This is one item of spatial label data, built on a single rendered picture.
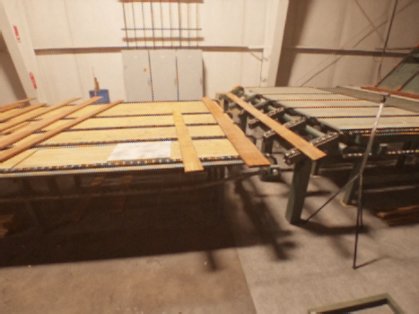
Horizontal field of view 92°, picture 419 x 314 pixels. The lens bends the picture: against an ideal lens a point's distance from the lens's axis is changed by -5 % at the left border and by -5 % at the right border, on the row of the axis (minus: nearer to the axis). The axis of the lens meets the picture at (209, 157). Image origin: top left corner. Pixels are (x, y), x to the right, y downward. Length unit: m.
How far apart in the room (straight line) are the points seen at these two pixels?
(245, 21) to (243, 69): 1.49
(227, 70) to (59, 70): 5.56
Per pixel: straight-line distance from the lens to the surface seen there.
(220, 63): 8.07
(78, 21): 8.53
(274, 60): 7.77
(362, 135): 2.70
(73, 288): 2.33
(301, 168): 2.35
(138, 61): 7.41
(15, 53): 8.42
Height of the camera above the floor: 1.72
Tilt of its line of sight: 24 degrees down
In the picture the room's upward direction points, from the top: straight up
